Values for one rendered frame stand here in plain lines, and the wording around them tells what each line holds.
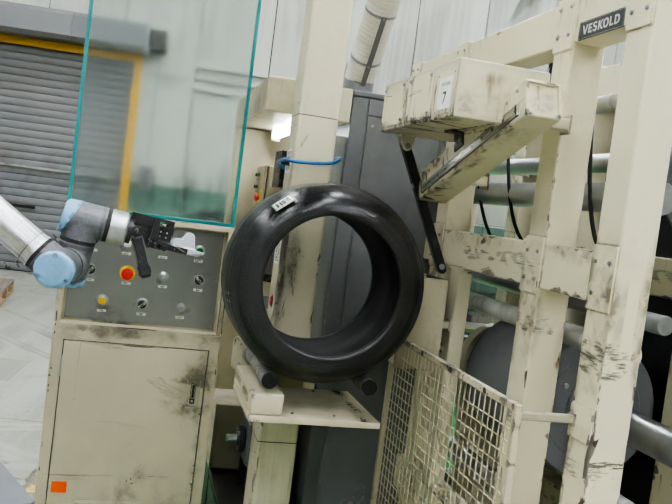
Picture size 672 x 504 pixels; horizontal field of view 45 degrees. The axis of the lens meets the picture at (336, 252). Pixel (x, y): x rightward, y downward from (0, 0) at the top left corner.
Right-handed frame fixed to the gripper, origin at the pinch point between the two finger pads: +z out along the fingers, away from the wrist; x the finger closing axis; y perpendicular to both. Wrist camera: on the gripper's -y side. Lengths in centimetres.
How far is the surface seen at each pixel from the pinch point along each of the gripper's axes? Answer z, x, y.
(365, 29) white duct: 48, 63, 93
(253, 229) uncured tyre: 10.9, -10.1, 10.5
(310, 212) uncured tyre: 23.8, -14.2, 18.6
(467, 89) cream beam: 47, -41, 56
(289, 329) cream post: 37.2, 23.7, -16.5
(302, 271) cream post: 36.5, 23.1, 2.2
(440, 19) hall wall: 380, 848, 381
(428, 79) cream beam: 44, -21, 61
